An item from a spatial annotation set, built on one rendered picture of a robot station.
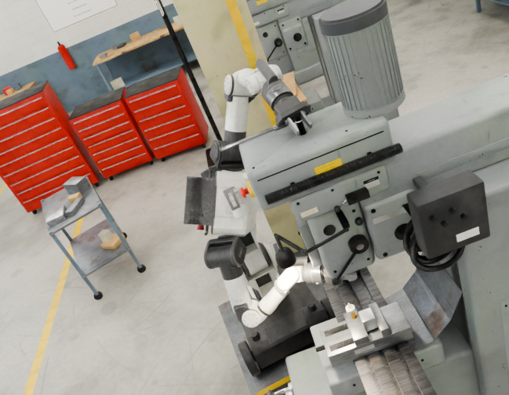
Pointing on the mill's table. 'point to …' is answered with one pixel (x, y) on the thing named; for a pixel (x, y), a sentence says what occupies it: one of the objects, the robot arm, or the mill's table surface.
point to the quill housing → (343, 253)
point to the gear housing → (327, 201)
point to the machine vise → (387, 335)
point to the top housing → (311, 152)
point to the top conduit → (334, 173)
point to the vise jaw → (356, 328)
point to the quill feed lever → (358, 243)
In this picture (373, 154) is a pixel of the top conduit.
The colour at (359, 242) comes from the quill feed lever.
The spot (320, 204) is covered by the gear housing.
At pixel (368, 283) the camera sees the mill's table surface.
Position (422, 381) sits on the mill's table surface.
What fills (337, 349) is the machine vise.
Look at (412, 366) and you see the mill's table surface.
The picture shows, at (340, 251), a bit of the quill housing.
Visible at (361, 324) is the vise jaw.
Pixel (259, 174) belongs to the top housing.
